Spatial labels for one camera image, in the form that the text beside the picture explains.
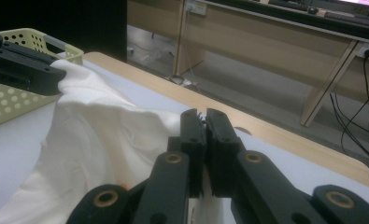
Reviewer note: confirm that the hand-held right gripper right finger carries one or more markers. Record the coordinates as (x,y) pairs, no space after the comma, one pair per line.
(222,155)

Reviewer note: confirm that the white power strip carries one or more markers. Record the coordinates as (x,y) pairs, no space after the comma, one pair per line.
(196,7)

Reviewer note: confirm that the black keyboard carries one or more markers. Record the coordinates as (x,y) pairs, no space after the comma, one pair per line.
(353,18)

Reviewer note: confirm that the white table mat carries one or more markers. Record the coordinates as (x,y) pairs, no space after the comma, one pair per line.
(297,174)

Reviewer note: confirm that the pale green plastic basket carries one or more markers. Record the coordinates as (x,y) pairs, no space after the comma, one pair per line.
(4,102)

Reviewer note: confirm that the light wooden desk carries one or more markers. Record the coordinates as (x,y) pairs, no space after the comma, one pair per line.
(266,53)

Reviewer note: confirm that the white baby shirt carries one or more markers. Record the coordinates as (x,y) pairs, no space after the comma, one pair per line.
(95,140)

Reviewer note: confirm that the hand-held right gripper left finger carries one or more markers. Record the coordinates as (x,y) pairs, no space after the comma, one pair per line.
(194,149)

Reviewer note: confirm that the black curtain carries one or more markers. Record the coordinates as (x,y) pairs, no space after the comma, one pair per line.
(63,21)

